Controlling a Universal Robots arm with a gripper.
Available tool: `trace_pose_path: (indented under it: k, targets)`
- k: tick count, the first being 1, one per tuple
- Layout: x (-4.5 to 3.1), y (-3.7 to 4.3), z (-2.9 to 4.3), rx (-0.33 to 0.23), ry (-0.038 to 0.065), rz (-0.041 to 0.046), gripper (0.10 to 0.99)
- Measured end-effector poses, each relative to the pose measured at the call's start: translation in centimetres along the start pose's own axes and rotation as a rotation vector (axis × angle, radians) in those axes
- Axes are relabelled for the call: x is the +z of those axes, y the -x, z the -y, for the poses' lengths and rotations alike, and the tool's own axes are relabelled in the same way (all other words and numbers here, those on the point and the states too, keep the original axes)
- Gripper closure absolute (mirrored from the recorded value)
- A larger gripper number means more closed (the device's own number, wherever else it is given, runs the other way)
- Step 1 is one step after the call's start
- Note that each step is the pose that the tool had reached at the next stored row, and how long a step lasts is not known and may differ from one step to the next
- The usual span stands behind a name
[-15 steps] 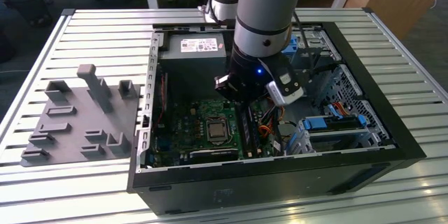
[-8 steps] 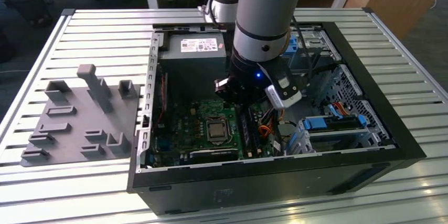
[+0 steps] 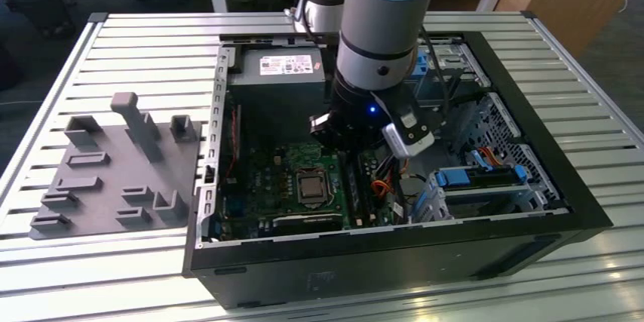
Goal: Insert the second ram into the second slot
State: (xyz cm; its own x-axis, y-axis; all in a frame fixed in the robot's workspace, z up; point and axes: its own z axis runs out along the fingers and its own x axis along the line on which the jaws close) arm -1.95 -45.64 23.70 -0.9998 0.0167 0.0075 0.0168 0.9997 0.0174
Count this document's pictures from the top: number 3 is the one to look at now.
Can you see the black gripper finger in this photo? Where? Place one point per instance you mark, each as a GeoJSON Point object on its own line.
{"type": "Point", "coordinates": [320, 127]}

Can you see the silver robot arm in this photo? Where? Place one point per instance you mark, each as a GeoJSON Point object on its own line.
{"type": "Point", "coordinates": [382, 28]}

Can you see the grey power supply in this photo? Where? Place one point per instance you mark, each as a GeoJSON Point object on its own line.
{"type": "Point", "coordinates": [276, 111]}

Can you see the silver CPU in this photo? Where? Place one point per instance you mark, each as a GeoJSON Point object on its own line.
{"type": "Point", "coordinates": [309, 187]}

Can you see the green motherboard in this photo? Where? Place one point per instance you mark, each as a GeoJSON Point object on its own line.
{"type": "Point", "coordinates": [266, 186]}

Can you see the blue plastic drive latch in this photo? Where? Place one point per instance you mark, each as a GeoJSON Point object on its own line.
{"type": "Point", "coordinates": [421, 67]}

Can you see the hard disk in blue carrier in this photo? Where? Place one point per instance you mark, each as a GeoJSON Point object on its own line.
{"type": "Point", "coordinates": [452, 178]}

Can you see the black graphics card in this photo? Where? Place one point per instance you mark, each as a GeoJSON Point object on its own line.
{"type": "Point", "coordinates": [306, 222]}

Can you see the metal optical drive cage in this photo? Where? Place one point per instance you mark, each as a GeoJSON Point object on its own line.
{"type": "Point", "coordinates": [468, 69]}

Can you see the metal disk bay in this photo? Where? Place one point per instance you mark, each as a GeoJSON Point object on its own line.
{"type": "Point", "coordinates": [502, 195]}

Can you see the black PC case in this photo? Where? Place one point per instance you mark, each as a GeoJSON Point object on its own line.
{"type": "Point", "coordinates": [352, 269]}

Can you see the grey parts rack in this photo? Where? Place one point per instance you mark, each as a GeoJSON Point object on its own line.
{"type": "Point", "coordinates": [110, 186]}

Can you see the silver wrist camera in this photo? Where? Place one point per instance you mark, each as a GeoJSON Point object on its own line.
{"type": "Point", "coordinates": [409, 137]}

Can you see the perforated metal cage wall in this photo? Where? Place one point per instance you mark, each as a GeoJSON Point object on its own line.
{"type": "Point", "coordinates": [502, 122]}

